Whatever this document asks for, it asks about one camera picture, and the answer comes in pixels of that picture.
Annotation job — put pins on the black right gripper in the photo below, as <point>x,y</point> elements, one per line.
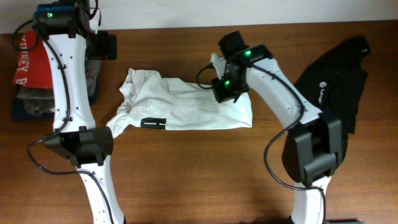
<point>221,94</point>

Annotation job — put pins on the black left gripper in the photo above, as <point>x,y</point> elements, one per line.
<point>107,50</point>

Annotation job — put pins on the white t-shirt black print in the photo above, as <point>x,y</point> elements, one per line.
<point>176,105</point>

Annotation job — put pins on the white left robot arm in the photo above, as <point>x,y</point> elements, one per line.
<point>76,137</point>

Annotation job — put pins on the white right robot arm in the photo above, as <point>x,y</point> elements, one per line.
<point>312,150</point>

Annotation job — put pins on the red folded t-shirt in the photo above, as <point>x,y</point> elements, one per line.
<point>33,67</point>

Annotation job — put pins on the grey camouflage folded garment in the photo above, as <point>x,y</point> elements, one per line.
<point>92,71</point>

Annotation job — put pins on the navy folded garment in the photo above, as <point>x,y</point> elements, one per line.
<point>33,104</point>

